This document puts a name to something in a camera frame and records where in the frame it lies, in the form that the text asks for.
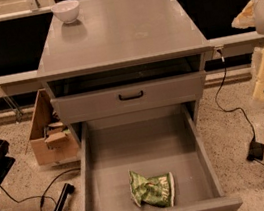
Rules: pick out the green jalapeno chip bag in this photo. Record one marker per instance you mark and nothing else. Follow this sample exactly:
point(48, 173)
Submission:
point(158, 191)

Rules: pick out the grey drawer cabinet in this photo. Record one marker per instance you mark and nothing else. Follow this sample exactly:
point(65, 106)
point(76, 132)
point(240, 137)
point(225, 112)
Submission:
point(120, 42)

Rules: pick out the open grey middle drawer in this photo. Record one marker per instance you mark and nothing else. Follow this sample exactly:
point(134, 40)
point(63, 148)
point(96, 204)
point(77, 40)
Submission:
point(150, 143)

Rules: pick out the closed grey upper drawer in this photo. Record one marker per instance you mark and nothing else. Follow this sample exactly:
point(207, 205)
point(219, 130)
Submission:
point(105, 103)

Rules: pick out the black power adapter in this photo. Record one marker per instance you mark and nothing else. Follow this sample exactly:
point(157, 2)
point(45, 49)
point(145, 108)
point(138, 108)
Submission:
point(256, 151)

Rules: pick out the white ceramic bowl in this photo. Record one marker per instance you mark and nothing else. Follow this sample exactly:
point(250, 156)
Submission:
point(66, 11)

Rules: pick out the cardboard box with scraps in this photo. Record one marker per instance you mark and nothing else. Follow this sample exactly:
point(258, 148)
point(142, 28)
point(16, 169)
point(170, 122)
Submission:
point(51, 141)

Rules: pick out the black upper drawer handle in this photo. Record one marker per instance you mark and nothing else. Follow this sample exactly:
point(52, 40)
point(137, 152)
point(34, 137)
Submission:
point(130, 97)

